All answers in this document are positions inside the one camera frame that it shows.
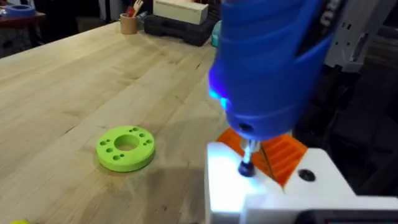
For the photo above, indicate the teal plastic bottle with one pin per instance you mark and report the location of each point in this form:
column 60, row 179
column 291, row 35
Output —
column 216, row 34

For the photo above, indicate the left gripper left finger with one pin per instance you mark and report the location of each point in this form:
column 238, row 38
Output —
column 224, row 186

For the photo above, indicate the green disc with holes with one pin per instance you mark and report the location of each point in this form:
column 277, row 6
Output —
column 126, row 148

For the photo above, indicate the blue tape roll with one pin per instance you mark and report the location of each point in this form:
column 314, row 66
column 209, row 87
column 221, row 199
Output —
column 20, row 10

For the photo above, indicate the wooden utensil cup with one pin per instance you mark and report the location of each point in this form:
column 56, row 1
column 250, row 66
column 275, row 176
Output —
column 128, row 25

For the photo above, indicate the white cardboard box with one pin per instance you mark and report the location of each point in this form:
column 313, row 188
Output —
column 180, row 11

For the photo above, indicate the blue electric screwdriver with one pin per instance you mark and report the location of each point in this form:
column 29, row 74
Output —
column 264, row 71

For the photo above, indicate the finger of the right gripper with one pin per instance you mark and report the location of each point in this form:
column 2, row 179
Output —
column 351, row 34

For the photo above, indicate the red utensil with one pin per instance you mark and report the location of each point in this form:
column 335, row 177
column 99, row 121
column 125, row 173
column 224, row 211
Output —
column 130, row 12

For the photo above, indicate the small yellow toy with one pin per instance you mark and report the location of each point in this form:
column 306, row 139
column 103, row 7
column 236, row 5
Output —
column 19, row 221

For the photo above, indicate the wooden fork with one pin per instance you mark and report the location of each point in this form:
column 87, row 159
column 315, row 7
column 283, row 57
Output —
column 137, row 6

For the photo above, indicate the black tool case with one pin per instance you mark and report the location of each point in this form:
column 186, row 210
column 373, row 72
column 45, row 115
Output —
column 177, row 29

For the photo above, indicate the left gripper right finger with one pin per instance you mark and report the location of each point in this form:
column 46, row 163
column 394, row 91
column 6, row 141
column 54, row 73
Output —
column 314, row 165

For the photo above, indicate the dark brown side table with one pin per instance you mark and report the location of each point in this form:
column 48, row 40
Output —
column 21, row 20

